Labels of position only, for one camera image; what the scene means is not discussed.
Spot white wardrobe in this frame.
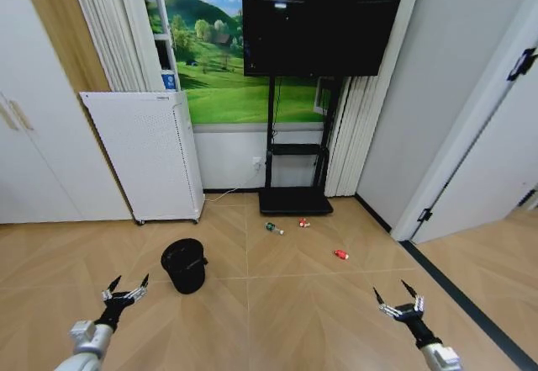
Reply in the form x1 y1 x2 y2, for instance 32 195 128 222
0 0 135 225

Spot white power cable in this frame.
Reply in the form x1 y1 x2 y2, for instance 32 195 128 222
203 161 261 204

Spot white air purifier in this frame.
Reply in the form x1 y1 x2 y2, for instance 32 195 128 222
79 89 207 226

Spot black cable on stand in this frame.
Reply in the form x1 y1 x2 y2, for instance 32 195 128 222
271 76 283 143

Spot wooden wall panel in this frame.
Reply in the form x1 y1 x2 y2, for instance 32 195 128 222
17 0 113 94

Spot white pleated curtain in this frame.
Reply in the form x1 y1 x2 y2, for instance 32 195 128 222
66 0 166 93
324 75 391 199

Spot white door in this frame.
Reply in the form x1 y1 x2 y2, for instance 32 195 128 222
411 63 538 246

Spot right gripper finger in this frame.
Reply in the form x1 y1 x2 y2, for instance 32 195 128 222
372 286 399 320
400 278 425 315

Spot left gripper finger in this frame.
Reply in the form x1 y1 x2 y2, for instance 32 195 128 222
101 275 123 304
125 273 150 305

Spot large black television screen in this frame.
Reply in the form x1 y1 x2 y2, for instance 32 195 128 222
240 0 413 79

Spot gold wardrobe handle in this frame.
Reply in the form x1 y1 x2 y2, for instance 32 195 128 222
0 93 18 132
8 98 34 132

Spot black trash bin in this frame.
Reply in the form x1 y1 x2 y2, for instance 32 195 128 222
161 238 209 295

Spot green landscape poster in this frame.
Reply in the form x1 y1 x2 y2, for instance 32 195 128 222
137 0 337 125

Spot white window frame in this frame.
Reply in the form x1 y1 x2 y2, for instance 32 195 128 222
146 0 182 93

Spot black television stand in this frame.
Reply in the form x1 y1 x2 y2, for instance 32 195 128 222
257 75 351 216

